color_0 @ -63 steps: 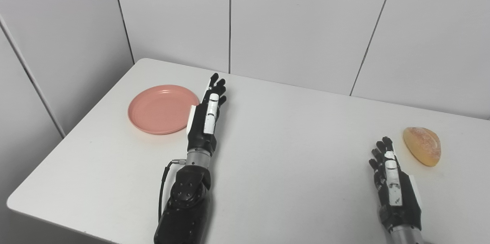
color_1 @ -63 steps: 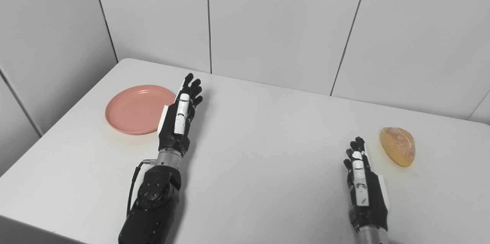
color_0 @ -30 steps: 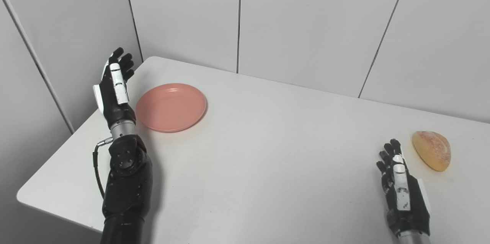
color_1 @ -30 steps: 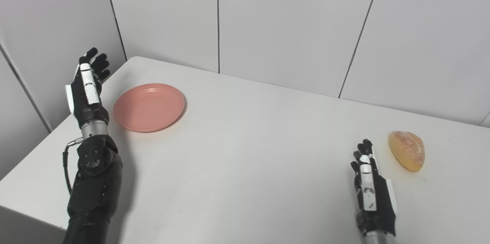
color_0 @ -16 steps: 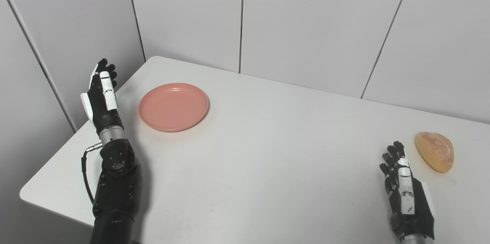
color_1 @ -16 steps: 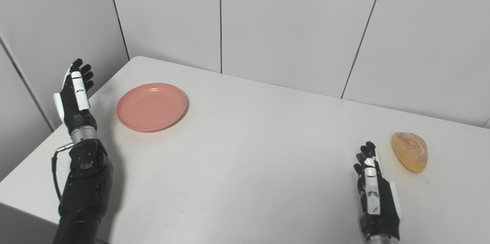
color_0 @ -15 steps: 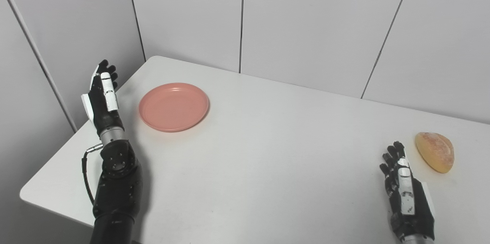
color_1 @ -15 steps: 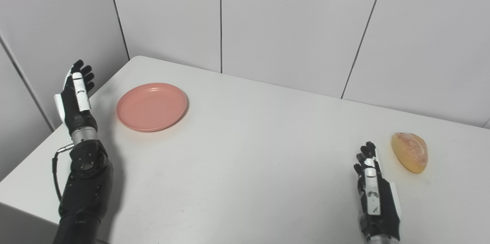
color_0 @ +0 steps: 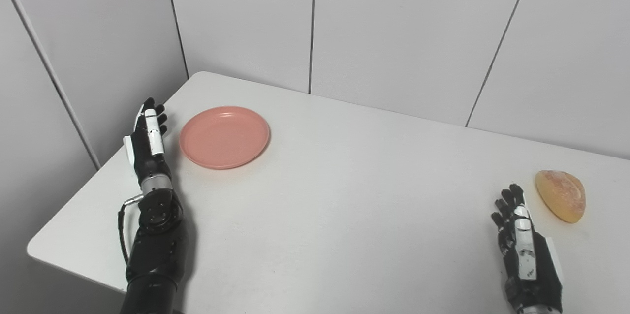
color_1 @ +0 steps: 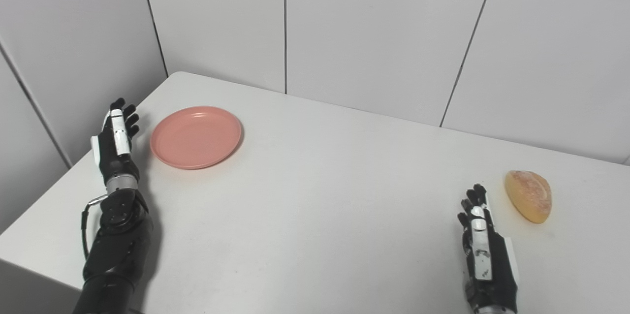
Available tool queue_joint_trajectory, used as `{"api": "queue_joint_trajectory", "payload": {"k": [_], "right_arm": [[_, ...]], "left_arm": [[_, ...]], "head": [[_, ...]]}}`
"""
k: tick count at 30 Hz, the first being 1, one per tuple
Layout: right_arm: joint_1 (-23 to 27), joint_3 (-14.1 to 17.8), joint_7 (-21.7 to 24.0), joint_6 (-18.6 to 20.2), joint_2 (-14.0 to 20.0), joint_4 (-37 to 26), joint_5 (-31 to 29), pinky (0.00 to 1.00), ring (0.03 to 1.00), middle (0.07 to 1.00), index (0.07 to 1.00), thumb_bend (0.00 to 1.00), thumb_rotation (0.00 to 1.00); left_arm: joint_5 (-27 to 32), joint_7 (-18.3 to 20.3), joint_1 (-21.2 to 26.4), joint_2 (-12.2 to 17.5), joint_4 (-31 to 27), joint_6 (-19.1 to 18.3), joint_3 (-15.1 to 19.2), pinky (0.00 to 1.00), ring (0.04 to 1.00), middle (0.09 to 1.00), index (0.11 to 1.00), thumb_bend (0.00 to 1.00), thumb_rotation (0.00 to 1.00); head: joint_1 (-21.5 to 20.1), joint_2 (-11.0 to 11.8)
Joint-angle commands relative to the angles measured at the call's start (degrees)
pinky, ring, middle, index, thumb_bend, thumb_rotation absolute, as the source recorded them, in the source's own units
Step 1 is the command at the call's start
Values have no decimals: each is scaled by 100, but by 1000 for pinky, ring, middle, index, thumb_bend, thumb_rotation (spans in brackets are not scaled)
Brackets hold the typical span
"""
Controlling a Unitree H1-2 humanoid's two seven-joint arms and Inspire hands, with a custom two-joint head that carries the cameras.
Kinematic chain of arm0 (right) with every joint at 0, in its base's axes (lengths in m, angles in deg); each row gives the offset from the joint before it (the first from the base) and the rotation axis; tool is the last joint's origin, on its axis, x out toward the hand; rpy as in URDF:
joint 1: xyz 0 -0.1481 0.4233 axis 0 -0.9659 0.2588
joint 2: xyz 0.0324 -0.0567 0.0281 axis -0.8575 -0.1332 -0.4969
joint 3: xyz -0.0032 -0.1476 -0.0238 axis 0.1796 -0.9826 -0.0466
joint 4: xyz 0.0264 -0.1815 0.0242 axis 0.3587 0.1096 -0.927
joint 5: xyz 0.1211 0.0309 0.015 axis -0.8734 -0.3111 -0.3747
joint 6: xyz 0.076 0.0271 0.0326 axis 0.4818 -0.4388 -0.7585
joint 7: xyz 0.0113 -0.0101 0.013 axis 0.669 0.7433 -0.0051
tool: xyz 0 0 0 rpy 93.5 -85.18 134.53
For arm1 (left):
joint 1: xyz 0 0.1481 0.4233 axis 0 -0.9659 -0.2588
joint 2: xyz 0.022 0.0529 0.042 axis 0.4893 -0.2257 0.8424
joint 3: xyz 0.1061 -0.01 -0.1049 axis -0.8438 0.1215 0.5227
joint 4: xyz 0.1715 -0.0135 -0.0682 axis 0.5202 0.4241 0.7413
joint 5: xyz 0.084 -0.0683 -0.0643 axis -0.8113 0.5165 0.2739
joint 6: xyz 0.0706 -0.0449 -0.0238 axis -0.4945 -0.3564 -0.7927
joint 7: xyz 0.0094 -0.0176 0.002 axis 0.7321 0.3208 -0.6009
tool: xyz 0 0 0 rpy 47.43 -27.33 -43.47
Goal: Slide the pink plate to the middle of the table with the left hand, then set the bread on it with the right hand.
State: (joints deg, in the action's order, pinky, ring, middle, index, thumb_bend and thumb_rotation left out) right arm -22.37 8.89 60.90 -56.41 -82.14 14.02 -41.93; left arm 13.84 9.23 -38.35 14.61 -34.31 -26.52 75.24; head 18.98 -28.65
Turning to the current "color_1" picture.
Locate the pink plastic plate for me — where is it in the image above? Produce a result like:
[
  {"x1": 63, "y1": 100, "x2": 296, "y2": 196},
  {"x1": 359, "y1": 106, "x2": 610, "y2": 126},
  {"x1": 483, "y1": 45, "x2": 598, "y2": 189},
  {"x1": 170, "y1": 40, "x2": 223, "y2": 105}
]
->
[{"x1": 150, "y1": 106, "x2": 243, "y2": 170}]

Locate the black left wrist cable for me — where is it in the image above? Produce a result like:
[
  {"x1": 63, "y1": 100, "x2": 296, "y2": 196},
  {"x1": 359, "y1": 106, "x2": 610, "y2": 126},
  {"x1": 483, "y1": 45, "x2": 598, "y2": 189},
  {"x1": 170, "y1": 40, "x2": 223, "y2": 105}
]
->
[{"x1": 81, "y1": 194, "x2": 109, "y2": 260}]

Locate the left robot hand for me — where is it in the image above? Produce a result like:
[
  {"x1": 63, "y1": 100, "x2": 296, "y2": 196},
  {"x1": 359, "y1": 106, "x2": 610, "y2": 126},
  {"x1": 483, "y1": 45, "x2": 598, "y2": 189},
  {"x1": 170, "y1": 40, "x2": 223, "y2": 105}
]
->
[{"x1": 91, "y1": 97, "x2": 141, "y2": 188}]

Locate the golden bread roll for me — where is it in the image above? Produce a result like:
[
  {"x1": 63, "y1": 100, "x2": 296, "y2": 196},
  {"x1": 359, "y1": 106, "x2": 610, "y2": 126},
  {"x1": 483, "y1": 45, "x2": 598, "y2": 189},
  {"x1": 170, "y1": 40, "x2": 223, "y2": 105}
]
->
[{"x1": 504, "y1": 170, "x2": 552, "y2": 224}]

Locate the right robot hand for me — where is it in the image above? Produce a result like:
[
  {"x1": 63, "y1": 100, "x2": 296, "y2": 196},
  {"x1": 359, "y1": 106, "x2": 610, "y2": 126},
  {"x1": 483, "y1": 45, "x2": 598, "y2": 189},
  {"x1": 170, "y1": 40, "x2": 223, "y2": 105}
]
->
[{"x1": 457, "y1": 184, "x2": 519, "y2": 314}]

